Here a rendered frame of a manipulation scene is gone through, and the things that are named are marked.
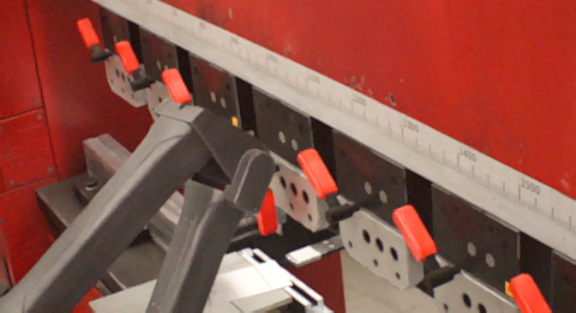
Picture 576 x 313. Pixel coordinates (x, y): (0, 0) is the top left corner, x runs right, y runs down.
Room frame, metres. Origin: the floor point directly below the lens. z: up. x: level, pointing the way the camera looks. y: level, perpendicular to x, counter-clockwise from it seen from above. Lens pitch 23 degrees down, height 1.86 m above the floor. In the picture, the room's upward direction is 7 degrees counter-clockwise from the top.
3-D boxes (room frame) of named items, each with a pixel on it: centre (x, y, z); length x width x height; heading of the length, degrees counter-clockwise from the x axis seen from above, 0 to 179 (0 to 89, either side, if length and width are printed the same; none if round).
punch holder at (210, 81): (1.56, 0.06, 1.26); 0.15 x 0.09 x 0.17; 27
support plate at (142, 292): (1.47, 0.18, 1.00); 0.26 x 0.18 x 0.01; 117
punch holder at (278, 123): (1.38, -0.03, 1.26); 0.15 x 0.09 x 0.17; 27
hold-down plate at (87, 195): (2.05, 0.37, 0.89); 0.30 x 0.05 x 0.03; 27
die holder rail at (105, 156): (2.03, 0.30, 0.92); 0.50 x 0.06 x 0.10; 27
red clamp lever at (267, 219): (1.37, 0.03, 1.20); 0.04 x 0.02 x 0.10; 117
